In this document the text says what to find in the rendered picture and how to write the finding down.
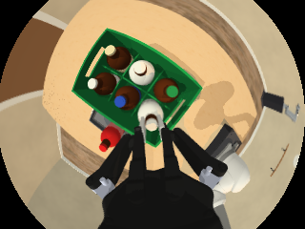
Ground brown bottle with cream cap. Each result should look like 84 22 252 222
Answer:
105 45 133 73

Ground brown bottle with blue cap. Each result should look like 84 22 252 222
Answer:
114 86 141 111

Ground white bottle with grey label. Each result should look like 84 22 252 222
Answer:
129 60 155 86
137 99 164 131

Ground red bottle with pale label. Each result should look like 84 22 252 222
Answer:
99 122 124 152

